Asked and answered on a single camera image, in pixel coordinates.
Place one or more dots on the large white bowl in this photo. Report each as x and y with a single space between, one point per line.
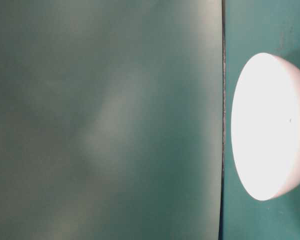
265 126

